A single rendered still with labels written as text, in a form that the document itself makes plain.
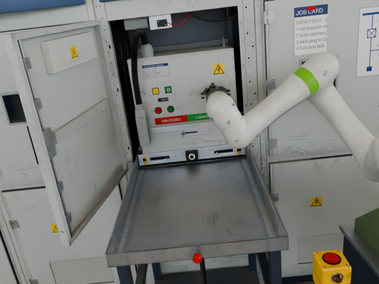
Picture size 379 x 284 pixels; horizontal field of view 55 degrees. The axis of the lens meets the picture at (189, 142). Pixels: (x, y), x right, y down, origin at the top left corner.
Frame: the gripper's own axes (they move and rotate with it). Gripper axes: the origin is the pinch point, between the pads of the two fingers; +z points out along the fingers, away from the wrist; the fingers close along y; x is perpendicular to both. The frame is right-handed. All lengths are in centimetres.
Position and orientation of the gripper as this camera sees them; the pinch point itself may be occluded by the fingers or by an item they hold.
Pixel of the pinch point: (213, 87)
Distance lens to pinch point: 169.3
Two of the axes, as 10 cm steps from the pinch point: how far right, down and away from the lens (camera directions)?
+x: -1.1, -9.3, -3.6
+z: -0.2, -3.6, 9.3
